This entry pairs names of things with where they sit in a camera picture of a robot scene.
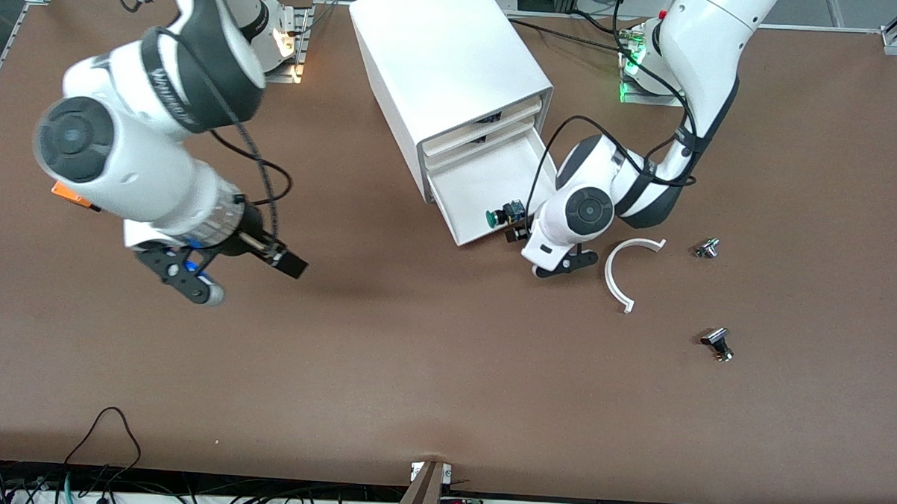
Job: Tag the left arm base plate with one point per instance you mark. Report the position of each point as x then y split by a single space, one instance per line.
637 94

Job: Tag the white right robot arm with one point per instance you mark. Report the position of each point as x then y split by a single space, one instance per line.
123 158

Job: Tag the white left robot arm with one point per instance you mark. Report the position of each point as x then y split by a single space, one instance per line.
588 208

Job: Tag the large white drawer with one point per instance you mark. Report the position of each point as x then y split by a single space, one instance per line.
481 186

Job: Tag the thin white drawer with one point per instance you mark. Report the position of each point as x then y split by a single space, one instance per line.
453 131
452 151

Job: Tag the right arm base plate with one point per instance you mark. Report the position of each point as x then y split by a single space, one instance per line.
299 56

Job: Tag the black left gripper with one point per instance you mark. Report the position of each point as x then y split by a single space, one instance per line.
515 212

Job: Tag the black knob switch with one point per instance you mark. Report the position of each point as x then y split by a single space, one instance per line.
716 341

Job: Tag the white drawer cabinet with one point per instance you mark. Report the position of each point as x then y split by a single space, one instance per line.
440 50

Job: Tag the orange button enclosure box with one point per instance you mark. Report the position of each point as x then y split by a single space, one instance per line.
70 194

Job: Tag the green push button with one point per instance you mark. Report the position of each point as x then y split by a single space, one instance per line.
492 218

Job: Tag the white curved plastic strip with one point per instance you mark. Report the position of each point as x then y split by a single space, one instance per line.
609 276

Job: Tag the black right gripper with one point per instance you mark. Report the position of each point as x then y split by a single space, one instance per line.
251 238

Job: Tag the grey camera mount wedge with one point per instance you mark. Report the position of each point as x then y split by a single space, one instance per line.
421 497

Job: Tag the silver selector switch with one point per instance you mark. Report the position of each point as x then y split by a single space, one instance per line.
707 248

